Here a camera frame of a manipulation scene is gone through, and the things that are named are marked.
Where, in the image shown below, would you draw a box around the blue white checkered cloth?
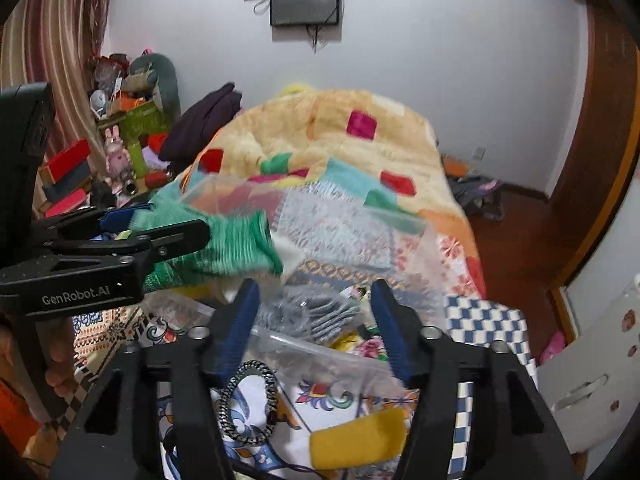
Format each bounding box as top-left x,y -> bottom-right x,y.
442,294 -> 540,480

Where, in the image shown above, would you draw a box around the black wall box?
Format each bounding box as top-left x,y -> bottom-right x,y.
269,0 -> 342,27

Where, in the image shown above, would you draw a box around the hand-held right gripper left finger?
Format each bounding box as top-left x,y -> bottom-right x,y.
50,278 -> 262,480

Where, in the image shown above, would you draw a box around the yellow cloth band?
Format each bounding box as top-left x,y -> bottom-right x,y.
309,406 -> 410,472

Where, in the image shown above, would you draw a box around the grey stuffed toy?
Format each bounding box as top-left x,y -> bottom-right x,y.
128,52 -> 182,117

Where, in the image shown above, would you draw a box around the striped curtain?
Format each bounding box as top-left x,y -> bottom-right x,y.
0,0 -> 113,216

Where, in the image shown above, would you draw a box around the yellow patchwork blanket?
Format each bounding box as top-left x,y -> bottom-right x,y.
179,89 -> 487,306

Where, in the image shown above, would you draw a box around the grey socks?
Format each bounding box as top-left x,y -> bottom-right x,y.
272,292 -> 363,345

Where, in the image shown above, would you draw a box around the green striped sock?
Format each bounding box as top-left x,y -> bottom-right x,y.
129,200 -> 286,292

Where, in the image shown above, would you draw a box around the black and white hair tie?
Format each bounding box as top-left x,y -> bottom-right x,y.
218,360 -> 279,446

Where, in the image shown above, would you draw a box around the pink bunny toy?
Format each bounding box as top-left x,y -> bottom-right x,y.
103,126 -> 134,183

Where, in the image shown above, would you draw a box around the green box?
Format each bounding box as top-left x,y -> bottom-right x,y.
96,101 -> 172,147

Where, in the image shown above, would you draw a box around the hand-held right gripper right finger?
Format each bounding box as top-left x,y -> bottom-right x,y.
370,279 -> 581,480

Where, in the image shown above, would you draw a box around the red box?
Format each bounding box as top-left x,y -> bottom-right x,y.
39,139 -> 94,183

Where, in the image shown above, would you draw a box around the pile of clothes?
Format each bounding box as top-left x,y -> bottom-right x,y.
442,154 -> 507,222

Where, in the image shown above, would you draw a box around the person's left hand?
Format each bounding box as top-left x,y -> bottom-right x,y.
45,316 -> 77,392

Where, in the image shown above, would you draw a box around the dark purple garment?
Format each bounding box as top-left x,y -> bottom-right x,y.
158,82 -> 244,175

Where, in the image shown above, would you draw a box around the clear plastic zip bag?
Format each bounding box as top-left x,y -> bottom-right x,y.
140,174 -> 443,401

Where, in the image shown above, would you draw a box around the pink object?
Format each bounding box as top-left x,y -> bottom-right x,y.
539,331 -> 567,363

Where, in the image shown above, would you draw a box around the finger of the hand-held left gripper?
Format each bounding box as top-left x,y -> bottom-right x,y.
34,203 -> 154,242
50,219 -> 211,267

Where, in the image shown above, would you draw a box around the wooden door frame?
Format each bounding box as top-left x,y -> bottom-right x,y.
542,0 -> 640,288

